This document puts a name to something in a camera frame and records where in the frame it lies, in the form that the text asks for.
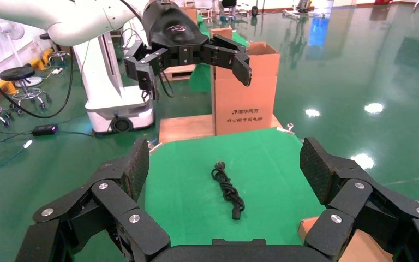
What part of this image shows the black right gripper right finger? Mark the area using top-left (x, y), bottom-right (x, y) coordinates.
top-left (299, 136), bottom-right (419, 262)

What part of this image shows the wooden board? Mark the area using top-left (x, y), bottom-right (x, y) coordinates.
top-left (158, 114), bottom-right (283, 144)

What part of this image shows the blue floor cable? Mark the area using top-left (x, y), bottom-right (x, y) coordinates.
top-left (0, 144), bottom-right (33, 186)

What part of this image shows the tall printed cardboard box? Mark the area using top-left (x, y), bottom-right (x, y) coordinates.
top-left (210, 41), bottom-right (281, 136)

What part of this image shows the low wooden pallet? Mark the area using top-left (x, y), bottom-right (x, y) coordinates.
top-left (161, 64), bottom-right (196, 82)

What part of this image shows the white robot column and base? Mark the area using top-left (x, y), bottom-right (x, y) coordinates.
top-left (73, 32), bottom-right (157, 135)

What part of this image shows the yellow floor barrier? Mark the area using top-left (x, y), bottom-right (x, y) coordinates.
top-left (26, 48), bottom-right (55, 72)

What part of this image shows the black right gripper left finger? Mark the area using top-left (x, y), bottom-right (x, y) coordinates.
top-left (14, 137), bottom-right (171, 262)

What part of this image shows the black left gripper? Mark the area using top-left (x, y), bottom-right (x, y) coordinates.
top-left (122, 0), bottom-right (253, 102)

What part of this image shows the flat open cardboard box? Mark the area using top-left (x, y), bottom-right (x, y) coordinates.
top-left (297, 200), bottom-right (419, 262)

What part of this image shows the background green cloth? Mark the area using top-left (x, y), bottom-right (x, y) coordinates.
top-left (189, 14), bottom-right (249, 93)

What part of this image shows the thick black knotted power cord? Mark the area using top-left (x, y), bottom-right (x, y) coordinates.
top-left (211, 162), bottom-right (246, 221)

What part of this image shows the black power adapter brick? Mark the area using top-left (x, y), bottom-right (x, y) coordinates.
top-left (31, 124), bottom-right (59, 138)

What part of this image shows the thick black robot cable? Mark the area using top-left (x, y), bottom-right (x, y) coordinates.
top-left (0, 46), bottom-right (75, 120)

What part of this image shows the small plain cardboard box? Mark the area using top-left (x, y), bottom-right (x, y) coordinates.
top-left (209, 27), bottom-right (234, 41)

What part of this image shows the silver metal clamp clip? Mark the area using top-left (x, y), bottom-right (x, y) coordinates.
top-left (277, 123), bottom-right (296, 136)
top-left (148, 141), bottom-right (164, 155)

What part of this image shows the white standing fan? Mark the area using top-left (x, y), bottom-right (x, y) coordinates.
top-left (0, 20), bottom-right (26, 67)

